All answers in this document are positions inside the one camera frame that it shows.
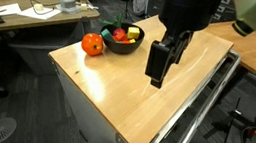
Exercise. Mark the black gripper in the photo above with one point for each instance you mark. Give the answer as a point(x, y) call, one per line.
point(189, 9)

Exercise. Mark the orange pumpkin toy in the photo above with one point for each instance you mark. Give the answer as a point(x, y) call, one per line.
point(92, 44)

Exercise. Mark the black bowl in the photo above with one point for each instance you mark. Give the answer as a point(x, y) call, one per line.
point(121, 48)

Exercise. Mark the small yellow wooden block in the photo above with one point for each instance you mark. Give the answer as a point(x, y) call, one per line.
point(132, 41)

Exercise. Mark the yellow wooden cube block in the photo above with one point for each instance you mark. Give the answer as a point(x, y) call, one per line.
point(133, 33)

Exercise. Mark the white round fan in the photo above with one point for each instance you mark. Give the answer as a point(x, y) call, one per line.
point(140, 2)

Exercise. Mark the black standing tripod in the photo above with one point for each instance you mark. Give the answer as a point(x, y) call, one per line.
point(127, 7)

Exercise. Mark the wooden table cart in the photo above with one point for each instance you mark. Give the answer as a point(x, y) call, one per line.
point(88, 116)

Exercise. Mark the grey tape roll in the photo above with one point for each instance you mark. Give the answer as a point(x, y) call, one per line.
point(67, 4)

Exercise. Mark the white paper sheet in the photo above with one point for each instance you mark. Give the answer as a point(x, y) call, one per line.
point(43, 15)
point(8, 9)

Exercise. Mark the white power adapter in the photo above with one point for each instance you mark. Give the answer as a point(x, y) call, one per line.
point(39, 7)

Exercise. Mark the wooden office desk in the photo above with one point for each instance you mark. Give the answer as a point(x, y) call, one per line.
point(24, 21)

